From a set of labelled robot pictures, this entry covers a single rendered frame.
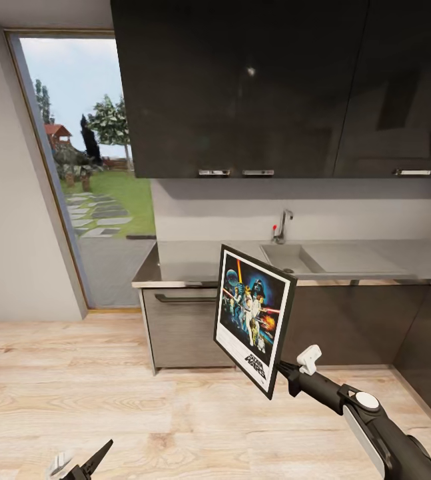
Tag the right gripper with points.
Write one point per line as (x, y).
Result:
(312, 385)

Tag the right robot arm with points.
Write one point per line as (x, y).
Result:
(397, 456)

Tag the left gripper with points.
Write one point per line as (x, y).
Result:
(85, 472)

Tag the drop in sink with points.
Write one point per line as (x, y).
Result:
(326, 259)

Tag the cabinet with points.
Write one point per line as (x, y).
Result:
(387, 126)
(236, 89)

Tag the dishwasher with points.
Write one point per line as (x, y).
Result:
(181, 322)

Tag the poster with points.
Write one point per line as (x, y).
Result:
(253, 307)

